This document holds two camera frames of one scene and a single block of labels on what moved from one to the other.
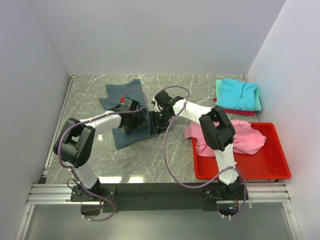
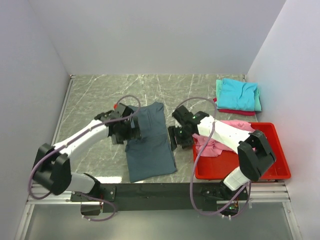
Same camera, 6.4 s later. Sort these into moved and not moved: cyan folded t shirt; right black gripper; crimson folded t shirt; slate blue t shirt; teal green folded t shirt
Moved: slate blue t shirt; right black gripper
Not moved: teal green folded t shirt; cyan folded t shirt; crimson folded t shirt
